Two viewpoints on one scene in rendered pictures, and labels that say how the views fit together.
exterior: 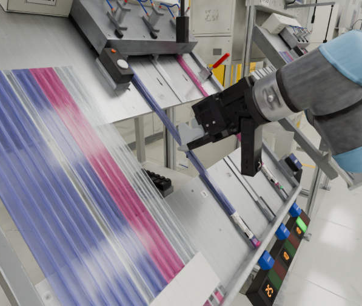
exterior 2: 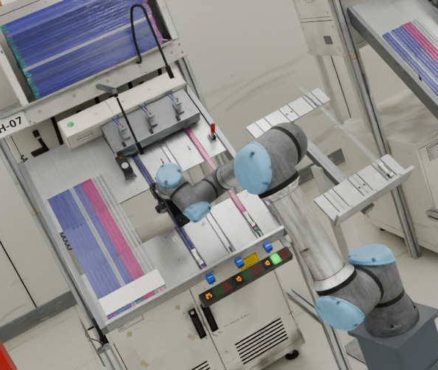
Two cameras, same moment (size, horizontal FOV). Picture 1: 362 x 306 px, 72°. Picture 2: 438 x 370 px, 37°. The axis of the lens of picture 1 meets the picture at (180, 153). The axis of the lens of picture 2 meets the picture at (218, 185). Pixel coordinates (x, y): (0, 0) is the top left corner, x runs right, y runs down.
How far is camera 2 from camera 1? 186 cm
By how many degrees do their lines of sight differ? 35
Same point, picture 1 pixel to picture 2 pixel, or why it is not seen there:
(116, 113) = (124, 195)
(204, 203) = (172, 244)
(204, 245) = (163, 267)
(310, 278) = not seen: outside the picture
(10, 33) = (73, 164)
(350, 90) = (167, 189)
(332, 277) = not seen: outside the picture
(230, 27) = (329, 9)
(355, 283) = not seen: outside the picture
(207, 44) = (316, 31)
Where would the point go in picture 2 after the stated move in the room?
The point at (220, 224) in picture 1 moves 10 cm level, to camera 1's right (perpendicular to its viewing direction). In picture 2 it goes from (180, 256) to (205, 255)
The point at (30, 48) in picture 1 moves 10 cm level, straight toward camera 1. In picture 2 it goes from (81, 169) to (75, 178)
